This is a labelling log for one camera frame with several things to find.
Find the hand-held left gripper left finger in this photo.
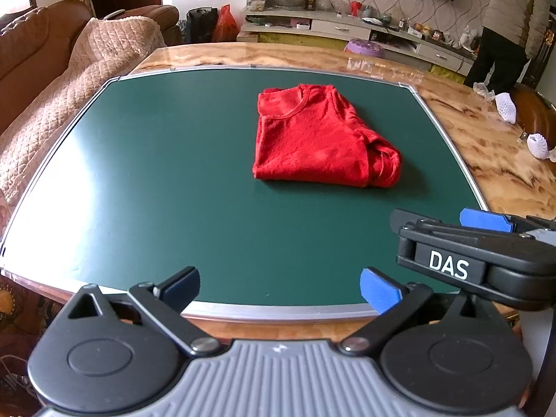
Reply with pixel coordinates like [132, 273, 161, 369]
[65, 266, 223, 357]

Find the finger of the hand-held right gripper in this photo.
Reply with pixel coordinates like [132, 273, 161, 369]
[459, 207, 556, 234]
[390, 208, 535, 240]

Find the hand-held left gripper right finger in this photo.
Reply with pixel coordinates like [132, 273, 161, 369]
[339, 267, 507, 357]

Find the red knit shirt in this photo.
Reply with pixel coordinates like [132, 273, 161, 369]
[252, 83, 403, 190]

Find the white foam fruit net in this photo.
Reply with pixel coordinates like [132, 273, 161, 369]
[494, 92, 519, 123]
[526, 132, 550, 160]

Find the brown wooden chair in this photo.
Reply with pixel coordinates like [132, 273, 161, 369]
[510, 83, 556, 149]

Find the purple round stool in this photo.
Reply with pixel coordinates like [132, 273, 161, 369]
[345, 38, 387, 58]

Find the white television cabinet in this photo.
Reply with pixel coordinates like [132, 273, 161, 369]
[237, 8, 477, 77]

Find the brown sofa with quilted cover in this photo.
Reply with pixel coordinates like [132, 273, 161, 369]
[0, 16, 168, 236]

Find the black bag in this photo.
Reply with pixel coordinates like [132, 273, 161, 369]
[186, 7, 220, 44]

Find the red plastic bag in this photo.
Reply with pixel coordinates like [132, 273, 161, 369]
[211, 4, 241, 43]

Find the brown leather sofa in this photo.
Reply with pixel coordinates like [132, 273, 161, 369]
[0, 0, 181, 136]

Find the green board with silver frame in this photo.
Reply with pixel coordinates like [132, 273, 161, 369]
[0, 66, 490, 320]

